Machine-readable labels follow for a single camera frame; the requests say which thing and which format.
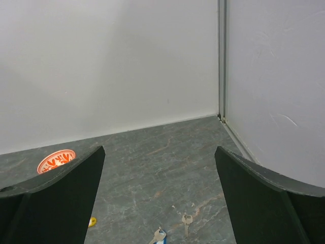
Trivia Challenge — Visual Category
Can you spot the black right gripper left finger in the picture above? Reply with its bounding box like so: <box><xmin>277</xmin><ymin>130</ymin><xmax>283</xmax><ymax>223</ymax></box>
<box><xmin>1</xmin><ymin>146</ymin><xmax>105</xmax><ymax>244</ymax></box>

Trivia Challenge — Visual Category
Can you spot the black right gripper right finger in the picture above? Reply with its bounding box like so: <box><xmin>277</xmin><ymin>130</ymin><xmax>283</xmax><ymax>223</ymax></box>
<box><xmin>215</xmin><ymin>146</ymin><xmax>324</xmax><ymax>243</ymax></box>

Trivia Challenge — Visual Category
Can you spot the yellow tagged key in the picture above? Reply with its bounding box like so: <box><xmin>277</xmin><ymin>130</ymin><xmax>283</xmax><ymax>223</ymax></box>
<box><xmin>88</xmin><ymin>217</ymin><xmax>97</xmax><ymax>227</ymax></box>

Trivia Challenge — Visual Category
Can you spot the plain silver key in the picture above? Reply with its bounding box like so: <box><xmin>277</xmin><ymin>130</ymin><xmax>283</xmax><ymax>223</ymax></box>
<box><xmin>182</xmin><ymin>213</ymin><xmax>193</xmax><ymax>237</ymax></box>

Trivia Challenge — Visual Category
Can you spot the blue tagged silver key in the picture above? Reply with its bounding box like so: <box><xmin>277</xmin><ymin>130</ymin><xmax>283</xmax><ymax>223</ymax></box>
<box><xmin>149</xmin><ymin>227</ymin><xmax>167</xmax><ymax>244</ymax></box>

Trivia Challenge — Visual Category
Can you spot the red patterned ceramic bowl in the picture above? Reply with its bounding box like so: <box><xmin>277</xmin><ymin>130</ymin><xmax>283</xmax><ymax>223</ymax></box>
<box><xmin>37</xmin><ymin>149</ymin><xmax>76</xmax><ymax>174</ymax></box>

